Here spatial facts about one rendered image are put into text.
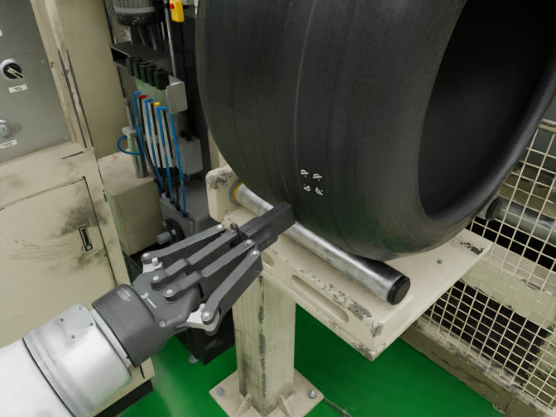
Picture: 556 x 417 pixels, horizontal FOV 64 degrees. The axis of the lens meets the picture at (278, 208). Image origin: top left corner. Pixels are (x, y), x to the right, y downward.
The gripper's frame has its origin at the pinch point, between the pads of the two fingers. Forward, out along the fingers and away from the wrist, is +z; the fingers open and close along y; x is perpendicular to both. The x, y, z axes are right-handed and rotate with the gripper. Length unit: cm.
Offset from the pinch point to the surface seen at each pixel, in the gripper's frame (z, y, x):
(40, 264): -21, 58, 32
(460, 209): 26.0, -10.6, 8.7
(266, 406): 8, 26, 96
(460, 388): 61, -9, 112
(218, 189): 7.8, 23.6, 11.4
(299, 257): 9.6, 6.3, 17.6
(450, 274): 29.8, -9.8, 26.4
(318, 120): 2.7, -6.1, -14.8
